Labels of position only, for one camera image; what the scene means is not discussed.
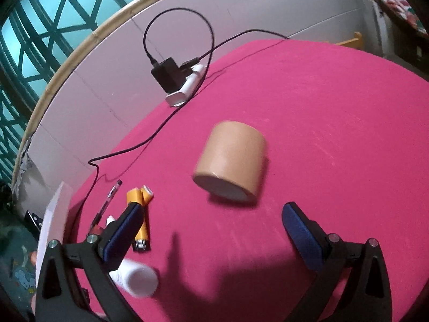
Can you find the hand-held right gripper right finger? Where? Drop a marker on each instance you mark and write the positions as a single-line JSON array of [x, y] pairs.
[[301, 238]]

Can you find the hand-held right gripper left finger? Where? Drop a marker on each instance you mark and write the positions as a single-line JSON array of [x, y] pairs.
[[122, 233]]

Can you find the white cardboard box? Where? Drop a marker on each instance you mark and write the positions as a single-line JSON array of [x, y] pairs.
[[53, 214]]

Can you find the brown tape roll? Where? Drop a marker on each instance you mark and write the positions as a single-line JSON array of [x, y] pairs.
[[231, 154]]

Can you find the small dropper bottle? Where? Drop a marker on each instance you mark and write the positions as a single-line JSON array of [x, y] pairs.
[[111, 221]]

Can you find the black gel pen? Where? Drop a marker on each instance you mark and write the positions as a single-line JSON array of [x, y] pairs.
[[112, 194]]

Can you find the white plastic bottle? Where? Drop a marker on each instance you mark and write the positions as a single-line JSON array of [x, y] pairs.
[[140, 278]]

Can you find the black printed card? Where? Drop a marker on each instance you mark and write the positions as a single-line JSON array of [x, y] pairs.
[[33, 221]]

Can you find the orange object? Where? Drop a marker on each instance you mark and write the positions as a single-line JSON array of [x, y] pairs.
[[34, 258]]

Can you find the torn grey paper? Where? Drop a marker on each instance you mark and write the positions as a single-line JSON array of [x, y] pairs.
[[24, 165]]

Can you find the white power strip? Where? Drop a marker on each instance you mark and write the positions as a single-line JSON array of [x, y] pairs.
[[181, 95]]

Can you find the black charger adapter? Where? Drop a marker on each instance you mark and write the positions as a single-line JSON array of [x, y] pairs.
[[166, 73]]

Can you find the yellow wooden piece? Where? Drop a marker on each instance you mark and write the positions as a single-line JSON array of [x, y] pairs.
[[355, 40]]

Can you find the green lattice window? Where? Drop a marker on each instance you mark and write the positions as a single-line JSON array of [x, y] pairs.
[[50, 23]]

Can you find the floral cloth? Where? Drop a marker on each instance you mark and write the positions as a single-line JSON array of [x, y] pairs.
[[398, 3]]

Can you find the bamboo rail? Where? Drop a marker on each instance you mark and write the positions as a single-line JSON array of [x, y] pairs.
[[94, 35]]

